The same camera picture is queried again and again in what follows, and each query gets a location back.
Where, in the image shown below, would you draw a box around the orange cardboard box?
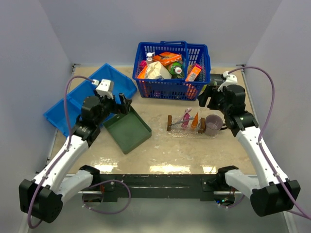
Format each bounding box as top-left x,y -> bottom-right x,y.
153,52 -> 182,66

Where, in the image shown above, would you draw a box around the crumpled beige paper bag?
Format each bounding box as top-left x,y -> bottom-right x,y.
145,62 -> 172,80

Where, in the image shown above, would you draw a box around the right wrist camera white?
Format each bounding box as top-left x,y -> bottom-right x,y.
217,71 -> 238,92

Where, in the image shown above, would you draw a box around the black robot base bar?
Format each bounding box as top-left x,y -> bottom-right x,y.
72,173 -> 246,203

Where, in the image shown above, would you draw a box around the green soda bottle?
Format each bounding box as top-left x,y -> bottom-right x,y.
167,62 -> 184,79

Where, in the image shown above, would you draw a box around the green metal tray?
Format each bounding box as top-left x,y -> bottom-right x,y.
103,107 -> 152,154

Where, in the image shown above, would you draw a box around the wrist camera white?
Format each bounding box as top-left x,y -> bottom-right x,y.
217,71 -> 238,92
95,79 -> 114,100

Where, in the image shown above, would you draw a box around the white pump bottle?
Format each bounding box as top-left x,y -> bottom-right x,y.
146,52 -> 155,65

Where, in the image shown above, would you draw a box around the pink toothpaste tube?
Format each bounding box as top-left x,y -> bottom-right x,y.
181,108 -> 192,130

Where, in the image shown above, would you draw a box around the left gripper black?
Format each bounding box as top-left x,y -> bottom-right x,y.
93,88 -> 131,126

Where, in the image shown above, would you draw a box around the orange pink snack box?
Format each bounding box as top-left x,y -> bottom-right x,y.
185,63 -> 202,82

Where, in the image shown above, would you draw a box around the purple translucent cup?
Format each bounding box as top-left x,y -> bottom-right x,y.
205,115 -> 227,136

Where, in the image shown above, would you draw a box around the light blue compartment bin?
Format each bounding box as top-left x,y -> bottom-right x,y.
43,63 -> 137,137

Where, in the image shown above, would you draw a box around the pink carton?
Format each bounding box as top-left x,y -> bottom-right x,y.
139,60 -> 147,72

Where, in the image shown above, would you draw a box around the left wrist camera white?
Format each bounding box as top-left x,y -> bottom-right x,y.
95,79 -> 114,100

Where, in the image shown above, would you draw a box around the black box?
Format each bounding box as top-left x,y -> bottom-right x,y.
201,74 -> 225,92

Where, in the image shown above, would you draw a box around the grey toothbrush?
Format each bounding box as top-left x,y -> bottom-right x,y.
171,117 -> 194,127

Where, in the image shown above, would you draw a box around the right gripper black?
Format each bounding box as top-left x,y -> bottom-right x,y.
197,84 -> 231,116

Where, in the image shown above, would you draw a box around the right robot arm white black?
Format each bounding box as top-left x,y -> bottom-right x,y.
198,84 -> 301,216

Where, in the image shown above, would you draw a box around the dark blue shopping basket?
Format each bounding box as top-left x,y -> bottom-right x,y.
133,41 -> 211,100

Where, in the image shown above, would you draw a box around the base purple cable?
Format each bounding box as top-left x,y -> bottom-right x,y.
82,179 -> 132,215
218,183 -> 246,209

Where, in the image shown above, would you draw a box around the clear glass tray wooden handles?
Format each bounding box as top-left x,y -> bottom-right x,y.
165,115 -> 219,139

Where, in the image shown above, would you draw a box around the orange toothpaste tube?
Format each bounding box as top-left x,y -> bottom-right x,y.
190,113 -> 199,130

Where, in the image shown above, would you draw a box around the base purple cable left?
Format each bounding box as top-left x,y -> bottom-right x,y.
82,179 -> 132,215

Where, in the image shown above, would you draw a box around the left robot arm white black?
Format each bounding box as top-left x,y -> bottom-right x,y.
19,93 -> 132,229

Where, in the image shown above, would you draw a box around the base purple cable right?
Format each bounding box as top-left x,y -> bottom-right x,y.
218,183 -> 246,209

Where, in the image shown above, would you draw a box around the orange scrub sponge pack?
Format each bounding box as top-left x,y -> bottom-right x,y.
137,66 -> 147,79

